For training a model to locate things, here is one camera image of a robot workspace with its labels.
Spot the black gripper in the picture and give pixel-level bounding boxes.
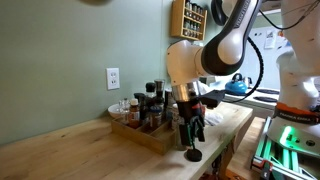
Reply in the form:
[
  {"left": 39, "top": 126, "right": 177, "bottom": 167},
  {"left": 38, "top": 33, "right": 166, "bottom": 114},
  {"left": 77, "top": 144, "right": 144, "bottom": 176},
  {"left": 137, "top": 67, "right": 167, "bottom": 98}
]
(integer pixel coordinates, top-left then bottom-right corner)
[{"left": 175, "top": 98, "right": 206, "bottom": 150}]

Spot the black round lid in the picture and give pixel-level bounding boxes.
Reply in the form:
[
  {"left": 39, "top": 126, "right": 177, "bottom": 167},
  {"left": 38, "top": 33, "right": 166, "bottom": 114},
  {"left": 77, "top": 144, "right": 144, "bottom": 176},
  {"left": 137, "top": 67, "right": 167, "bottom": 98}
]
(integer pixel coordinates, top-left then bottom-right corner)
[{"left": 185, "top": 148, "right": 203, "bottom": 163}]

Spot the black-capped dark bottle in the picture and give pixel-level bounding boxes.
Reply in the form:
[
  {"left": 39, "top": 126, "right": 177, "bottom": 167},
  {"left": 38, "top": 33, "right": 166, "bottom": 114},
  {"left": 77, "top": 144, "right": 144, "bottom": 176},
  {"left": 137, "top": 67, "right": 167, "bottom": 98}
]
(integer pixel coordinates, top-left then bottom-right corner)
[{"left": 144, "top": 81, "right": 157, "bottom": 108}]

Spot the dark sauce bottle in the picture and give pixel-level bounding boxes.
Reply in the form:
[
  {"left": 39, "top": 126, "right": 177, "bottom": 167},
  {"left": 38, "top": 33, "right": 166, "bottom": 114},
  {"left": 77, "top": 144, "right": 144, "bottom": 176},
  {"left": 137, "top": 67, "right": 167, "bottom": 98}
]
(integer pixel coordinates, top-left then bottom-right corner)
[{"left": 133, "top": 92, "right": 148, "bottom": 121}]

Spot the white-capped brown sauce bottle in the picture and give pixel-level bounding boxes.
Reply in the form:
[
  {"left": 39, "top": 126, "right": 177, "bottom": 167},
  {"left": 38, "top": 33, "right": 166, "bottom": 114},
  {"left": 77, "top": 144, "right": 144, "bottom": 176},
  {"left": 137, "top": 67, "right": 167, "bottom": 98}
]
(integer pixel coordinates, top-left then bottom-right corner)
[{"left": 128, "top": 98, "right": 141, "bottom": 130}]

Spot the small clear glass bottle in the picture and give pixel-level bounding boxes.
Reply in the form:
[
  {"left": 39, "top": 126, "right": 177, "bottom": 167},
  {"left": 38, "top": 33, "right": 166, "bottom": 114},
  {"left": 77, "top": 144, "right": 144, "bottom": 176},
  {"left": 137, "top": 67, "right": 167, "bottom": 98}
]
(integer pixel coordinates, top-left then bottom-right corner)
[{"left": 118, "top": 98, "right": 131, "bottom": 125}]

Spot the white-lidded spice jar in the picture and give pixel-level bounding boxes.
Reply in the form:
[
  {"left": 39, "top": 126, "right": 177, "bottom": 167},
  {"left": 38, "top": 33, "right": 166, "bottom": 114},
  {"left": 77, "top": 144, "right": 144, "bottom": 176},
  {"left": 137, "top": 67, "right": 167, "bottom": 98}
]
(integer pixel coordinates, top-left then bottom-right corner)
[{"left": 171, "top": 103, "right": 181, "bottom": 131}]

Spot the crumpled white napkin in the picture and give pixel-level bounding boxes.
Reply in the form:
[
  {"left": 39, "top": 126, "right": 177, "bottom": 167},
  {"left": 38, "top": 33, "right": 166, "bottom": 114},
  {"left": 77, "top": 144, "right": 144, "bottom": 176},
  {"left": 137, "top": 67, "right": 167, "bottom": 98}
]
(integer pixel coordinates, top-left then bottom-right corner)
[{"left": 203, "top": 110, "right": 224, "bottom": 127}]

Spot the dark labelled salt canister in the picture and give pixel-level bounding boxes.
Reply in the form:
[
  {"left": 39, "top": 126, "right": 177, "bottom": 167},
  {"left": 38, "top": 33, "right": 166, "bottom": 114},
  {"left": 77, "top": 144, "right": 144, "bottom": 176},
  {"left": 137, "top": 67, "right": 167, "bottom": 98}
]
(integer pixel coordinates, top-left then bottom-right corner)
[{"left": 164, "top": 88, "right": 176, "bottom": 119}]

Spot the dark spice jar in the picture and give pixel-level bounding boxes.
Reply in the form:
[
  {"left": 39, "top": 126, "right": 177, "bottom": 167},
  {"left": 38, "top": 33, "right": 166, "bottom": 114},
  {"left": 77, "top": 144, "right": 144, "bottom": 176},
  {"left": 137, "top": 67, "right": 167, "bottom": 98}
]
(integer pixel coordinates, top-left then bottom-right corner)
[{"left": 148, "top": 105, "right": 163, "bottom": 132}]

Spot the wooden spice tray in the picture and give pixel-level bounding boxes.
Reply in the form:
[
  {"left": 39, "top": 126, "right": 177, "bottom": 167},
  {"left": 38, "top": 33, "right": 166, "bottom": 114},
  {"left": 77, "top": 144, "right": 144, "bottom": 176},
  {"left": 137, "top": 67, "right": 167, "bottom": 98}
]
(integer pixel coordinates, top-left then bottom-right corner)
[{"left": 110, "top": 116, "right": 178, "bottom": 157}]

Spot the steel-topped pepper grinder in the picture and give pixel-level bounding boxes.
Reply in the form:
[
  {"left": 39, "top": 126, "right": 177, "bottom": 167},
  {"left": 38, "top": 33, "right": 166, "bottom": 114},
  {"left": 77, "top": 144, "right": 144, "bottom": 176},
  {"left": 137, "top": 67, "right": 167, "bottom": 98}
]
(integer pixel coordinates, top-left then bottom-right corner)
[{"left": 153, "top": 79, "right": 166, "bottom": 106}]

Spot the blue kettle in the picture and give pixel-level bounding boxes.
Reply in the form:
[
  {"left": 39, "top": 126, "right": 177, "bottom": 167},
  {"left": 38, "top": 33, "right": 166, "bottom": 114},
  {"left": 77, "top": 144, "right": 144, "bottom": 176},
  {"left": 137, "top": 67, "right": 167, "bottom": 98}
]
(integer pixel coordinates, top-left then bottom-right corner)
[{"left": 224, "top": 72, "right": 249, "bottom": 95}]

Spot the white stove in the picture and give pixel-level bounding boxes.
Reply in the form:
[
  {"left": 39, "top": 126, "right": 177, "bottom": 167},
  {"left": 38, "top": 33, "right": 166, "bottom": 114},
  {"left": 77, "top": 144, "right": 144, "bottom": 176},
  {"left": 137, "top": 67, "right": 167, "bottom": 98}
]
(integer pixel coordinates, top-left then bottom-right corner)
[{"left": 199, "top": 74, "right": 281, "bottom": 118}]

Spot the white bowl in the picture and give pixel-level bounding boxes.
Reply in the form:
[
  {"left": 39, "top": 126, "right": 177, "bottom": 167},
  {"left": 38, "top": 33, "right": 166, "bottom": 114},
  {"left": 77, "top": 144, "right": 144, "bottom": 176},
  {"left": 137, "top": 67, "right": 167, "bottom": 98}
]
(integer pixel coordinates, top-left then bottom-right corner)
[{"left": 107, "top": 103, "right": 129, "bottom": 119}]

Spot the white fridge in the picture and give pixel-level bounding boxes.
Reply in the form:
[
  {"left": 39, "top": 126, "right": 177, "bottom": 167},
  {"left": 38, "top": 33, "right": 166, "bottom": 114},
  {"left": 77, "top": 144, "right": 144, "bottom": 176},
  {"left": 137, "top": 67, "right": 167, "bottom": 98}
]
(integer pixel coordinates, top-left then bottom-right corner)
[{"left": 238, "top": 21, "right": 301, "bottom": 90}]

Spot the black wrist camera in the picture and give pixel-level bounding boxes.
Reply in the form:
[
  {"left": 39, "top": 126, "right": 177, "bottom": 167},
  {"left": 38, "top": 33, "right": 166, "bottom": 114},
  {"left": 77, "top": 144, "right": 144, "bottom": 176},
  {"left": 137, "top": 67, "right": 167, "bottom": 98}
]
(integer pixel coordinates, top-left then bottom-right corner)
[{"left": 199, "top": 89, "right": 226, "bottom": 108}]

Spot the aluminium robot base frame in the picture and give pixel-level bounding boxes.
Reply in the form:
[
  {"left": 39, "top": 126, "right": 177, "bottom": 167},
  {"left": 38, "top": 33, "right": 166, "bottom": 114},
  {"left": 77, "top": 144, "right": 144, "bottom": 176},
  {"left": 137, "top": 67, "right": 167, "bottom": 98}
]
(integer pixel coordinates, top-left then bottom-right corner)
[{"left": 250, "top": 116, "right": 320, "bottom": 180}]

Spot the white wall outlet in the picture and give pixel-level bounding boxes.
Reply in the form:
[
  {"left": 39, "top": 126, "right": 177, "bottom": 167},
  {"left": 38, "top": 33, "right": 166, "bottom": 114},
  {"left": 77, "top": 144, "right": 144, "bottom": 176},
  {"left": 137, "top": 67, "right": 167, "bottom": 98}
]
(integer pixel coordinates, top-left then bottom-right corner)
[{"left": 105, "top": 67, "right": 121, "bottom": 91}]

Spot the wooden wall spice rack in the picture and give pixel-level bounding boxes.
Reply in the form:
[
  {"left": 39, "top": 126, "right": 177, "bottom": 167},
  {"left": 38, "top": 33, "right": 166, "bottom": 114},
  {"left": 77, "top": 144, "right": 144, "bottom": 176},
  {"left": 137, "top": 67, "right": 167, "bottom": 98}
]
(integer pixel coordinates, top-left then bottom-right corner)
[{"left": 170, "top": 0, "right": 208, "bottom": 42}]

